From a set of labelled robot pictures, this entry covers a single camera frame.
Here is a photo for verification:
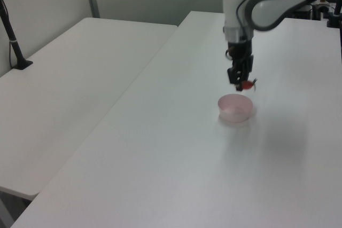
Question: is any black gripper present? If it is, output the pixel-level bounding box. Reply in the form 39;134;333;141
224;40;255;92

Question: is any red strawberry with green leaves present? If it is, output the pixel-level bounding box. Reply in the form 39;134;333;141
240;77;259;92

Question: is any white side table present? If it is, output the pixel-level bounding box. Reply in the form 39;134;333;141
0;17;179;201

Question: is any pink plastic bowl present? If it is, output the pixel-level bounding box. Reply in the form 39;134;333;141
217;93;254;124

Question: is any black cable on robot arm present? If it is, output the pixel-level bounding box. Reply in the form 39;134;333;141
235;0;281;42

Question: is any black equipment box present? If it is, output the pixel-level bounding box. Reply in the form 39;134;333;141
292;2;323;21

